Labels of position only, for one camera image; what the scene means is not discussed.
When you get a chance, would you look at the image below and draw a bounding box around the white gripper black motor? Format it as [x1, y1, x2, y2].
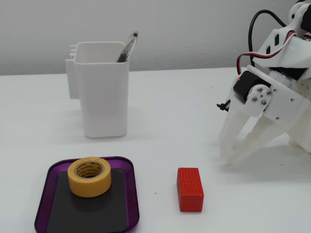
[219, 65, 311, 167]

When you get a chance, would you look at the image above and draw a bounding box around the yellow masking tape roll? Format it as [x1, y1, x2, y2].
[67, 157, 112, 199]

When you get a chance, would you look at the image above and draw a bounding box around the red textured block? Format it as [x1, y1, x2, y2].
[176, 167, 204, 213]

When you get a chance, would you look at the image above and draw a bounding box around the purple metal tray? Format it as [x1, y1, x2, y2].
[34, 156, 140, 233]

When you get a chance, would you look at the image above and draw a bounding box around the clear black ballpoint pen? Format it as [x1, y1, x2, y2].
[116, 31, 139, 63]

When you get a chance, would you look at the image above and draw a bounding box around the white plastic pen holder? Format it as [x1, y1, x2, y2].
[65, 41, 130, 138]

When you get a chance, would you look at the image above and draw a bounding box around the black mat in tray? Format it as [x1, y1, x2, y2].
[46, 167, 129, 233]

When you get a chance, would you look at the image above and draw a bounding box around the black cable tie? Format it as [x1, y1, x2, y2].
[216, 99, 231, 112]

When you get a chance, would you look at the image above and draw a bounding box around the red white servo cable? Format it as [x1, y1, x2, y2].
[236, 30, 300, 76]

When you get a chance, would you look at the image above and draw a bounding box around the black cable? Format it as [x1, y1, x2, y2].
[248, 9, 294, 67]

